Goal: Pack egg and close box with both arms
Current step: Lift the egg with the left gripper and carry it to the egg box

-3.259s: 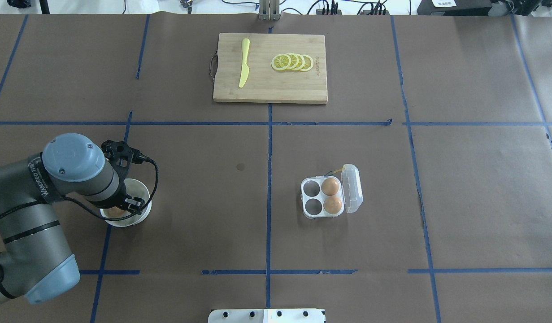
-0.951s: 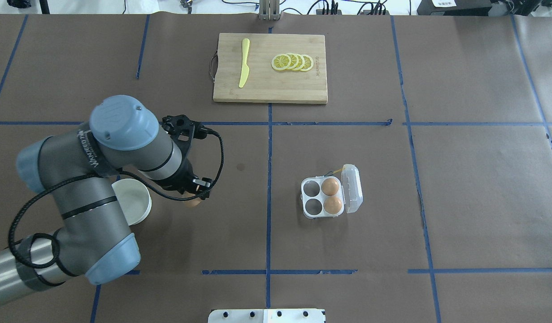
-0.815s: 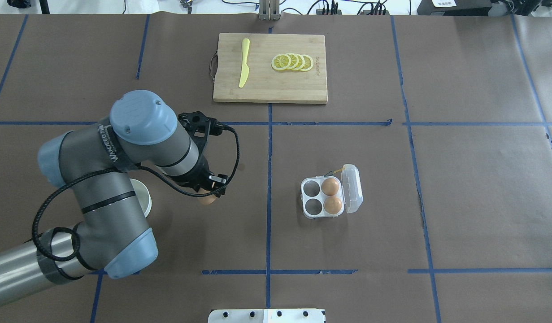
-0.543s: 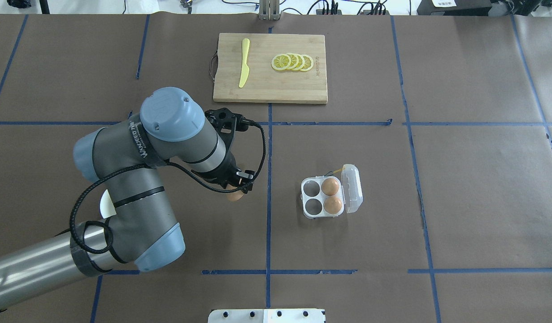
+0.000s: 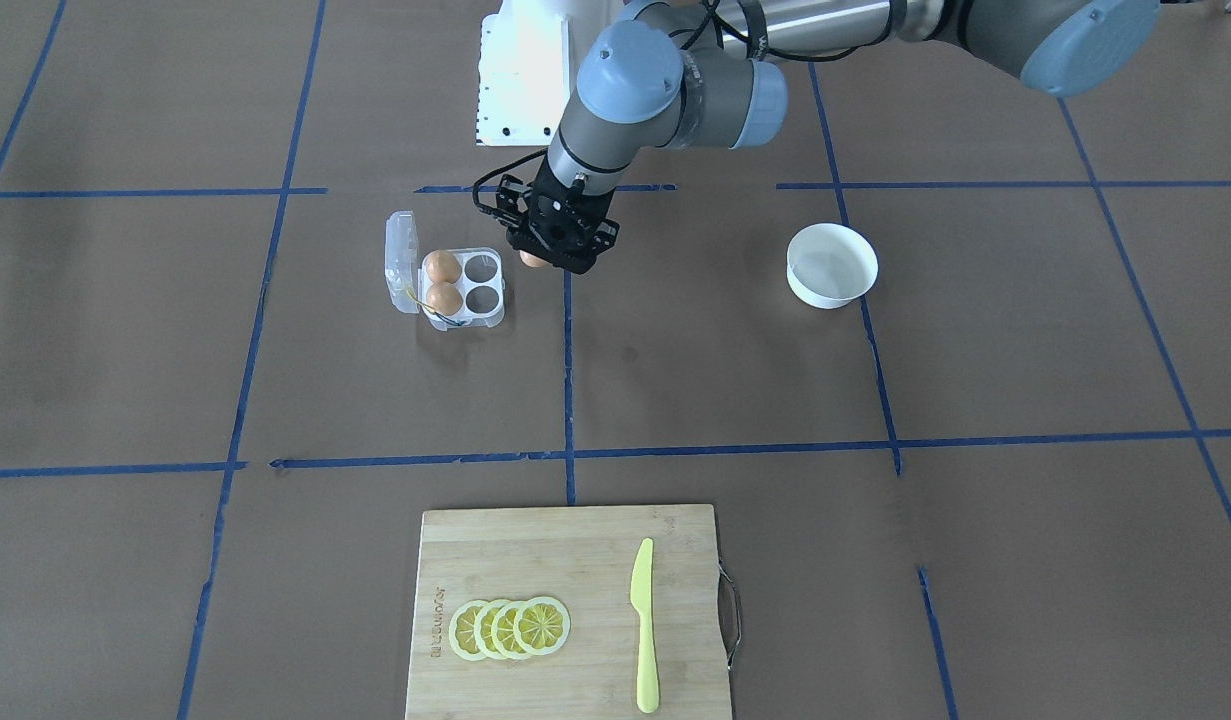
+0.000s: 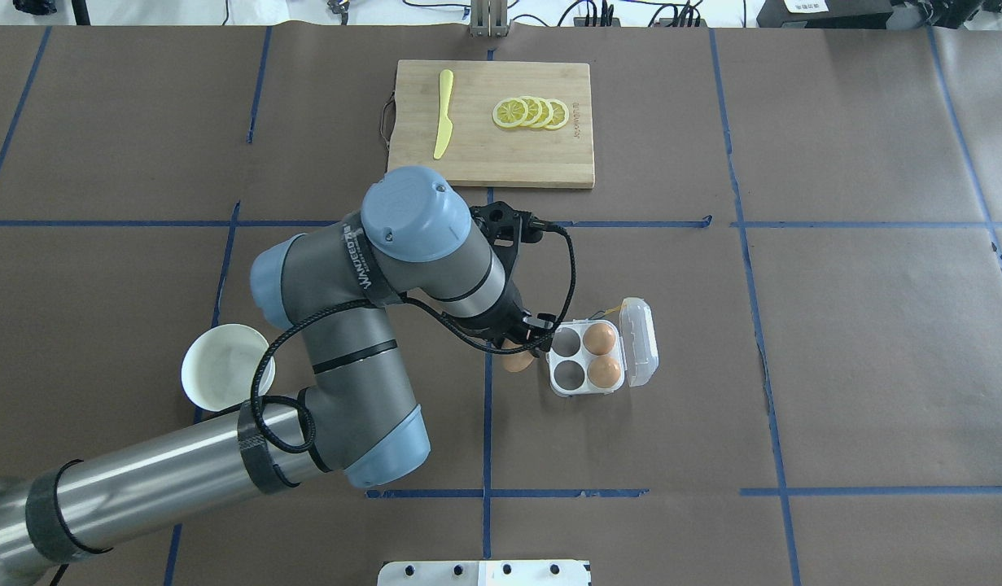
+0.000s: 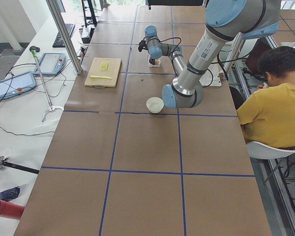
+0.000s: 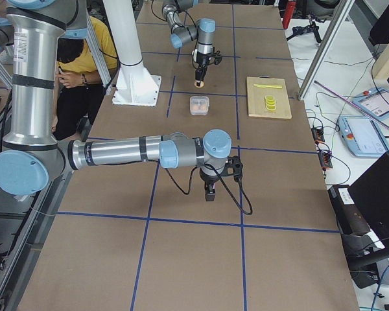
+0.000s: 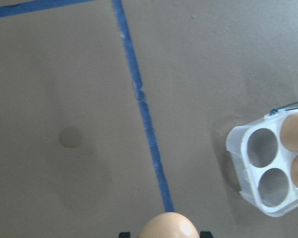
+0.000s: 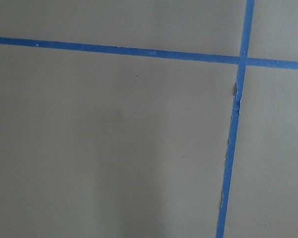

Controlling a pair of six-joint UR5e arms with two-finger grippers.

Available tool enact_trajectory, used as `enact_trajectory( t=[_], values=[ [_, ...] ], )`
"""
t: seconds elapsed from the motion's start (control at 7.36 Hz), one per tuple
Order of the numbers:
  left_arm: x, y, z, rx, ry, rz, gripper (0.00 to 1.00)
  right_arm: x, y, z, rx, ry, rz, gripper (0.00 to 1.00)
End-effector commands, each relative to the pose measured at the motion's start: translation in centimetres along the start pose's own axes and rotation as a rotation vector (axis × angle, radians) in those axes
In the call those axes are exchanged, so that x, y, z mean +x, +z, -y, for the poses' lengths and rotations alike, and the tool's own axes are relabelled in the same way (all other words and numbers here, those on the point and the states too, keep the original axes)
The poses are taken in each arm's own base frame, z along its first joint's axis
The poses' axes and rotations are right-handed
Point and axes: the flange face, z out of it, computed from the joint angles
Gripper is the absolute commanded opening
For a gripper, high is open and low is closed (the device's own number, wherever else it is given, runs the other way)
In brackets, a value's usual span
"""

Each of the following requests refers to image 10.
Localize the blue tape line crosswise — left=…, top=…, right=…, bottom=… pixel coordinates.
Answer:
left=0, top=37, right=298, bottom=70

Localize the blue tape line lengthwise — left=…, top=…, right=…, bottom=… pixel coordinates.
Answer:
left=216, top=0, right=255, bottom=238

